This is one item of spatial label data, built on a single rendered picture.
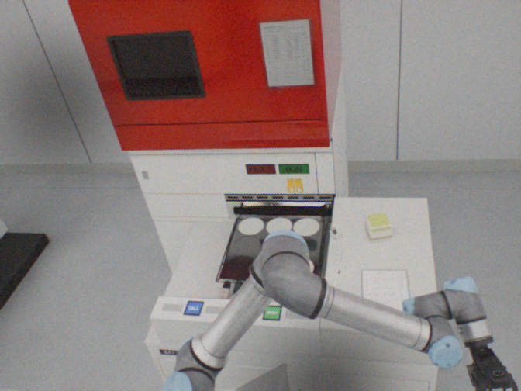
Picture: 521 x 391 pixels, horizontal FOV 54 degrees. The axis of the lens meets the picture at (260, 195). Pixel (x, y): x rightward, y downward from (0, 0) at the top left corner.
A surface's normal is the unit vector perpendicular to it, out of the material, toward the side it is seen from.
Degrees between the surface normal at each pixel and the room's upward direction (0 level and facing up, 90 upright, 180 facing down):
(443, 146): 90
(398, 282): 0
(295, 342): 90
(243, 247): 0
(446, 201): 0
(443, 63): 90
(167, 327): 90
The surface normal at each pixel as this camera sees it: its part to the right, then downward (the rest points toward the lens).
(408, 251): -0.14, -0.78
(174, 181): -0.18, 0.62
